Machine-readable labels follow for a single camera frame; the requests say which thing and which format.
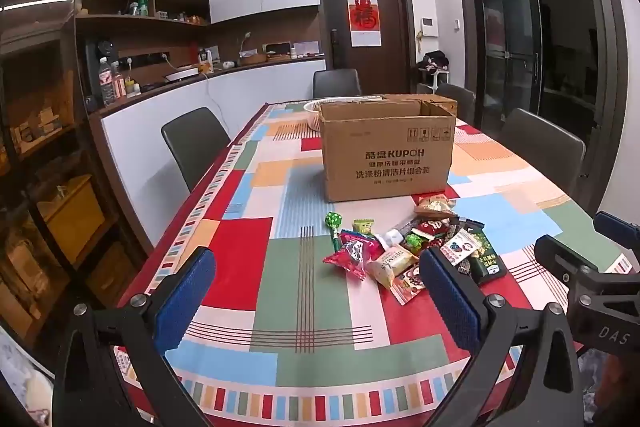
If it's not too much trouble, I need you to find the pale yellow snack packet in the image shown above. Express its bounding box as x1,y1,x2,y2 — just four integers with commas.
365,245,420,290

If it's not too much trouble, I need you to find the red wall calendar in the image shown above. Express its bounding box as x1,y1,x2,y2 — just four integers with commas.
347,0,383,48

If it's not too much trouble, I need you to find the black glass sliding door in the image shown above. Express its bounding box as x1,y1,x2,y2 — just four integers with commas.
452,0,628,228

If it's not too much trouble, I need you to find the white berry print packet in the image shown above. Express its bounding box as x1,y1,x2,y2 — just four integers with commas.
439,229,483,268

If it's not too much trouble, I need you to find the white plastic basket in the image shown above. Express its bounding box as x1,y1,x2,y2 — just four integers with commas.
303,97,381,131

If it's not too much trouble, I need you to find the white round tray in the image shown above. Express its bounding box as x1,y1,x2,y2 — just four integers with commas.
164,66,201,82

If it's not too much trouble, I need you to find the brown cardboard box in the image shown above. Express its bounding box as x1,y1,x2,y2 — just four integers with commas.
318,94,458,202

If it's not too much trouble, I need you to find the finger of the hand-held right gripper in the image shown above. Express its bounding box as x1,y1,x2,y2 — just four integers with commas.
534,234,601,279
593,211,640,254

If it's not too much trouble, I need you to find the white sideboard counter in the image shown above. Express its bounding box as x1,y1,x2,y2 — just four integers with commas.
87,57,327,258

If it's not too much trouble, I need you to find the beige snack packet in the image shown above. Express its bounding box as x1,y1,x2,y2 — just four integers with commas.
414,196,458,220

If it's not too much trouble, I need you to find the dark wooden door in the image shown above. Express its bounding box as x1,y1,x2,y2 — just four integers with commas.
316,0,418,95

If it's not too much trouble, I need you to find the white stool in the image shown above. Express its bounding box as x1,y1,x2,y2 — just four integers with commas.
417,69,453,94

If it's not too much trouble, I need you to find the green lollipop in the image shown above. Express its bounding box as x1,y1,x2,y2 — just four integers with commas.
324,212,344,253

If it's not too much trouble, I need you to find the pink red snack packet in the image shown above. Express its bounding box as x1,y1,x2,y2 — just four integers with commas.
322,231,385,282

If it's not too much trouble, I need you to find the colourful patchwork tablecloth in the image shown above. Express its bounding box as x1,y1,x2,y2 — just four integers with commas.
112,99,640,427

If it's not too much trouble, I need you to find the white patterned cloth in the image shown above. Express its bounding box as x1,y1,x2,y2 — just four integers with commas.
0,327,56,427

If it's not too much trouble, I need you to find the small white snack packet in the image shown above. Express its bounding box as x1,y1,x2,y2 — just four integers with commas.
376,229,405,250

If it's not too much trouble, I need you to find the dark green snack packet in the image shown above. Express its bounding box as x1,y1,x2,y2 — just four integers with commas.
465,227,501,285

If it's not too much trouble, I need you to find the pink drink carton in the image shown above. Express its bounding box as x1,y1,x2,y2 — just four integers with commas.
112,62,127,100

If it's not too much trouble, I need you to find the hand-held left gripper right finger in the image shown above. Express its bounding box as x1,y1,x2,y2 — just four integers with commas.
419,249,583,427

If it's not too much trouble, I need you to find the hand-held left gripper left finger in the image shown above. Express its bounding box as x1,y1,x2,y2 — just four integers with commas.
52,247,217,427

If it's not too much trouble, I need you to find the grey dining chair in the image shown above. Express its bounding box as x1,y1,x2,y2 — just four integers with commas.
161,107,232,192
435,83,477,128
499,108,587,218
313,69,362,98

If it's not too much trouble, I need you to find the clear water bottle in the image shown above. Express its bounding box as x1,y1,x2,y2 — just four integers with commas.
99,57,117,106

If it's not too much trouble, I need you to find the dark glass display cabinet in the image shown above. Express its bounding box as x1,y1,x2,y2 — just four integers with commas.
0,0,151,358

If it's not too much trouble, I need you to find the wooden wall shelf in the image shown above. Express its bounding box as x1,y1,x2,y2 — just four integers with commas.
75,0,211,40

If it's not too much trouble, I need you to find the red chocolate biscuit packet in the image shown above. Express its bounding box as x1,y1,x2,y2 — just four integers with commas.
390,269,427,306

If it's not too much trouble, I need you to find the black bag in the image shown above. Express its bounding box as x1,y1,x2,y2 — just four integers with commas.
417,51,451,72

